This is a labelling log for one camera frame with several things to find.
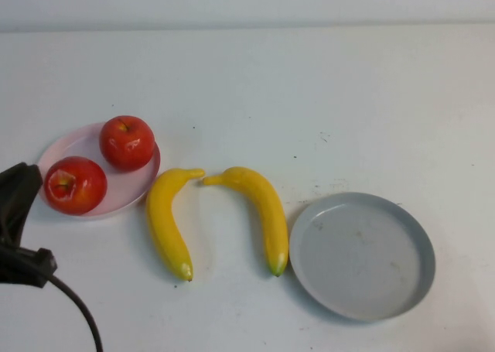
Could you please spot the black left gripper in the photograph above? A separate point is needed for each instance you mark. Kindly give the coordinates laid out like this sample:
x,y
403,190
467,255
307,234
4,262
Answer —
x,y
17,193

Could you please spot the red plastic apple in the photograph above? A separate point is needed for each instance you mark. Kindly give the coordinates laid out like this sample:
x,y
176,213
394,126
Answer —
x,y
75,185
127,143

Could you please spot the pink round plate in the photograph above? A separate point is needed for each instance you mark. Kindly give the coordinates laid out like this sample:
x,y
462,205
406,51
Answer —
x,y
127,189

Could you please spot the yellow plastic banana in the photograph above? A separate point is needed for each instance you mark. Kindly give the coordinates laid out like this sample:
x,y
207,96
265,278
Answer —
x,y
166,228
267,212

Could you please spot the grey round plate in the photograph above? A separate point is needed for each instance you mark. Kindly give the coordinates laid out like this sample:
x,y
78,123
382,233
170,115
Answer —
x,y
359,255

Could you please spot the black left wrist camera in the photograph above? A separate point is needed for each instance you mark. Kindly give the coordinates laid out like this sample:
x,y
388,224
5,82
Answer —
x,y
23,267

